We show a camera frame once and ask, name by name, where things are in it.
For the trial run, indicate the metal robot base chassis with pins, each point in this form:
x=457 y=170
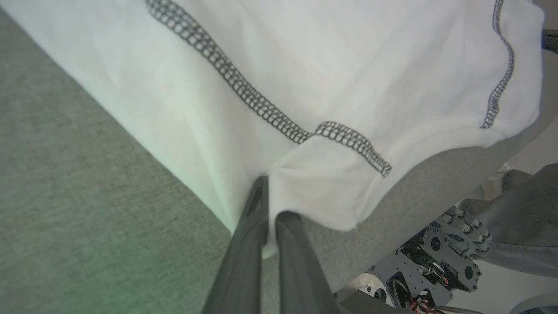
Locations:
x=418 y=270

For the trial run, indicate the grey mecanum wheel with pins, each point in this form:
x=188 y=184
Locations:
x=466 y=233

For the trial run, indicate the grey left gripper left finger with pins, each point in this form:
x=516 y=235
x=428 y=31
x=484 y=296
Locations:
x=244 y=253

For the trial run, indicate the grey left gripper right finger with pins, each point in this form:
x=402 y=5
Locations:
x=296 y=266

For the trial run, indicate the white shirt with black stitching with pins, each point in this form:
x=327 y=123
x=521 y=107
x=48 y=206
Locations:
x=305 y=65

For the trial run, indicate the person's leg in grey trousers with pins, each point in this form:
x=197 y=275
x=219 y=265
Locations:
x=523 y=226

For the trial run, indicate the grey fabric sofa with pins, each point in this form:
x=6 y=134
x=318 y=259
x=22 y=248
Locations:
x=87 y=218

